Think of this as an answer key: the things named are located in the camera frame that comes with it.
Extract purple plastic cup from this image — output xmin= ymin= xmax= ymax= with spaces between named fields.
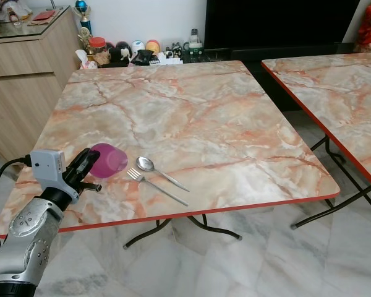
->
xmin=90 ymin=143 xmax=129 ymax=179

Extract metal spoon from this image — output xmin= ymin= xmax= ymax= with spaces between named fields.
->
xmin=136 ymin=157 xmax=191 ymax=192

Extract metal fork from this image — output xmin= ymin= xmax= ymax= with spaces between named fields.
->
xmin=127 ymin=168 xmax=190 ymax=207

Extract wooden cabinet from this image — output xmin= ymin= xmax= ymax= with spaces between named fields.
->
xmin=0 ymin=6 xmax=85 ymax=163

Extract black plush toy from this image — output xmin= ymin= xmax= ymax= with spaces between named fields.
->
xmin=109 ymin=42 xmax=133 ymax=67

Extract jar with red lid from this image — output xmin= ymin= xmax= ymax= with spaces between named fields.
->
xmin=89 ymin=37 xmax=107 ymax=58

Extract marble-print folding table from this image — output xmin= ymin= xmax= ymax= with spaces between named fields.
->
xmin=262 ymin=53 xmax=371 ymax=231
xmin=0 ymin=60 xmax=341 ymax=250

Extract orange round figure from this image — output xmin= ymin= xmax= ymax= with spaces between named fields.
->
xmin=145 ymin=40 xmax=161 ymax=56

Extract blue and gold trophy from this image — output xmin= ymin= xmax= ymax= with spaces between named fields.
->
xmin=75 ymin=0 xmax=92 ymax=37

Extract red booklet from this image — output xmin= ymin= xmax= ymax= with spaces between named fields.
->
xmin=32 ymin=9 xmax=58 ymax=24

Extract dark green flask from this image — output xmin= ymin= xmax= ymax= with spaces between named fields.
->
xmin=183 ymin=28 xmax=205 ymax=63

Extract figurines on cabinet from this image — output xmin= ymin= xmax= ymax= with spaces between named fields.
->
xmin=0 ymin=0 xmax=36 ymax=35

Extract black television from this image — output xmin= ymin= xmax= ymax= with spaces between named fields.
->
xmin=204 ymin=0 xmax=362 ymax=51

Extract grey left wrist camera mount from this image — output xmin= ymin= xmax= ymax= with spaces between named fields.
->
xmin=30 ymin=149 xmax=66 ymax=189

